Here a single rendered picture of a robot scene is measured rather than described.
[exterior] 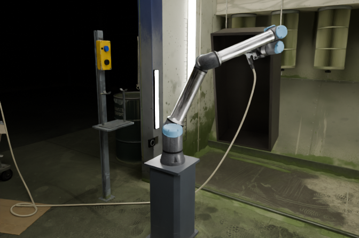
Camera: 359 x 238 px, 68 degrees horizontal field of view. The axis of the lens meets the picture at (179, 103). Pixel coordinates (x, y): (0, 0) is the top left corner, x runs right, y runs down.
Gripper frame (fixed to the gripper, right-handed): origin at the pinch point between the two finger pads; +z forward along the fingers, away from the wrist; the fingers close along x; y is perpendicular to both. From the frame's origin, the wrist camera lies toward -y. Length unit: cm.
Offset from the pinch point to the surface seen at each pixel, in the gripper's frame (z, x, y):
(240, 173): 61, -18, 137
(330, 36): 6, 135, 36
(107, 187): 87, -151, 67
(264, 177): 40, -3, 147
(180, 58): 95, -9, -12
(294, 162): 41, 49, 162
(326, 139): 16, 87, 149
